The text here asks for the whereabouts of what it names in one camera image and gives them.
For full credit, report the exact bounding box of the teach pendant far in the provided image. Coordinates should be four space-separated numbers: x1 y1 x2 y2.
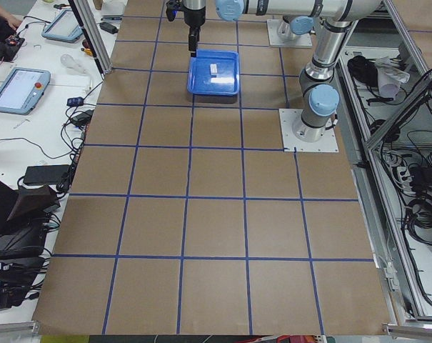
41 9 83 43

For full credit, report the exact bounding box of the teach pendant near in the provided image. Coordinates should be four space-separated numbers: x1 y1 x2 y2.
0 67 51 115

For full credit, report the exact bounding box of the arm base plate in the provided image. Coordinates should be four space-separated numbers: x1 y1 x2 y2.
279 109 338 153
266 19 313 49

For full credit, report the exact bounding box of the clear plastic bottle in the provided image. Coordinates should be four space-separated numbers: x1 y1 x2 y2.
60 54 88 74

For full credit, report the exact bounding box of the teach pendant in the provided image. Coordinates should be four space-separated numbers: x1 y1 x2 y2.
0 67 51 115
41 9 83 43

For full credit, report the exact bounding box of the aluminium frame post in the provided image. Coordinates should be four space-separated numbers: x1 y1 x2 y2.
69 0 112 75

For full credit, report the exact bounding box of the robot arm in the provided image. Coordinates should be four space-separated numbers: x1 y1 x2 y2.
166 0 206 57
215 0 380 143

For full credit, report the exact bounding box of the black power adapter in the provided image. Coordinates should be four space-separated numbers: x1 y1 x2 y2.
99 22 119 34

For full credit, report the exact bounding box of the blue plastic tray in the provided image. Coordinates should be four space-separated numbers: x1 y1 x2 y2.
187 49 240 96

